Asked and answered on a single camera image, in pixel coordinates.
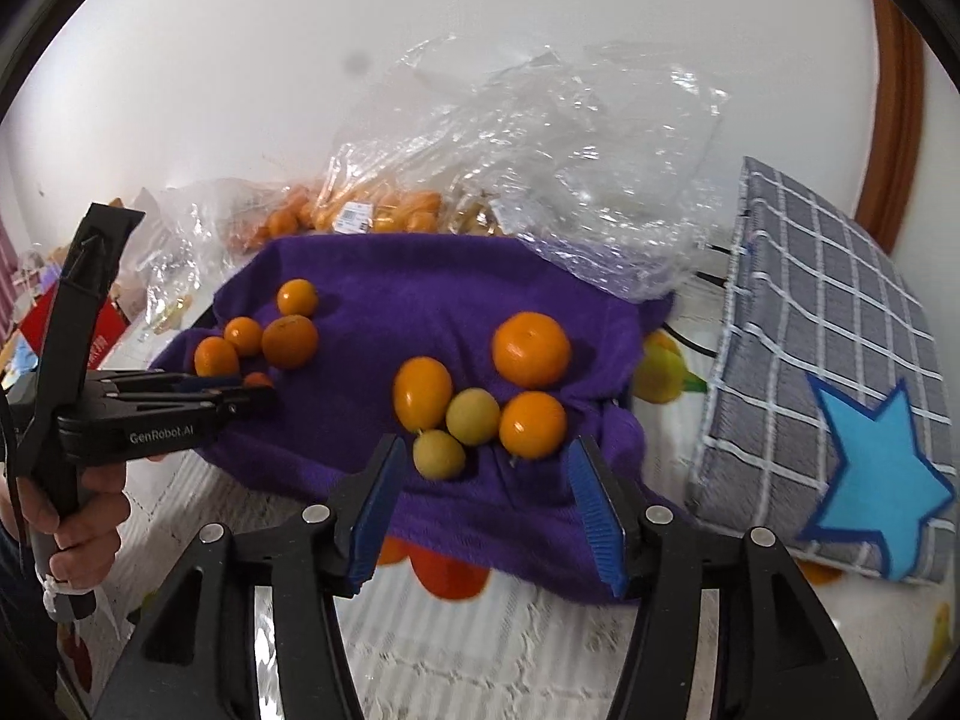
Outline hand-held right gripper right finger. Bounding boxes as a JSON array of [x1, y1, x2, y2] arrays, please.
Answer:
[[566, 435, 878, 720]]

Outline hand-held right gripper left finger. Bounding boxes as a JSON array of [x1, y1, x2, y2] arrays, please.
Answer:
[[90, 433, 410, 720]]

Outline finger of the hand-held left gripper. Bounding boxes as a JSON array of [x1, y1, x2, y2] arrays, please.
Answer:
[[169, 388, 277, 436], [105, 371, 252, 397]]

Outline small round orange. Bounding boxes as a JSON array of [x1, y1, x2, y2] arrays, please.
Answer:
[[277, 278, 320, 317], [194, 337, 241, 378], [223, 316, 263, 358]]

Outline dull tangerine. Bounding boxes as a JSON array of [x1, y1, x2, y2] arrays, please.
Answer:
[[261, 315, 320, 370]]

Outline yellow-green plum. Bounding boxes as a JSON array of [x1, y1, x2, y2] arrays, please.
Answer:
[[446, 388, 502, 446], [412, 429, 467, 481]]

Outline medium glossy orange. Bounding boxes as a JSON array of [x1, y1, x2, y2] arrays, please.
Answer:
[[499, 391, 568, 461]]

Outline oval orange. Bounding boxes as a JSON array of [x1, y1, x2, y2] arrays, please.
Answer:
[[393, 357, 455, 434]]

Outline large orange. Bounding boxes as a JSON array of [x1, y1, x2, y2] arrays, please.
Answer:
[[491, 312, 572, 389]]

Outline person's left hand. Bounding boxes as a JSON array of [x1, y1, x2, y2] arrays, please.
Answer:
[[15, 463, 130, 595]]

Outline red box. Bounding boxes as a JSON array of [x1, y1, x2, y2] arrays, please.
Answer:
[[15, 292, 128, 368]]

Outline small clear plastic bag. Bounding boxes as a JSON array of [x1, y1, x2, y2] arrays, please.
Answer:
[[139, 180, 260, 331]]

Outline purple towel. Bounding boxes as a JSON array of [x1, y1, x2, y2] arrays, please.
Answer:
[[146, 232, 676, 605]]

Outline fruit-print lace tablecloth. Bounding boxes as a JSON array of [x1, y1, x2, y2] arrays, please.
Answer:
[[60, 300, 960, 720]]

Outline pile of bagged oranges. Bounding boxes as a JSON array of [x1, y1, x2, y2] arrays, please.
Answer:
[[247, 184, 443, 248]]

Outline grey checked cushion blue star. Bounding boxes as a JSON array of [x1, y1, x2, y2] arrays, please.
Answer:
[[686, 156, 957, 586]]

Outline large clear plastic bag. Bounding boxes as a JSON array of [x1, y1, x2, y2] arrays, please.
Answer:
[[330, 37, 732, 305]]

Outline brown wooden door frame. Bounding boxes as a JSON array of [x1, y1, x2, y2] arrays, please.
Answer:
[[855, 0, 925, 256]]

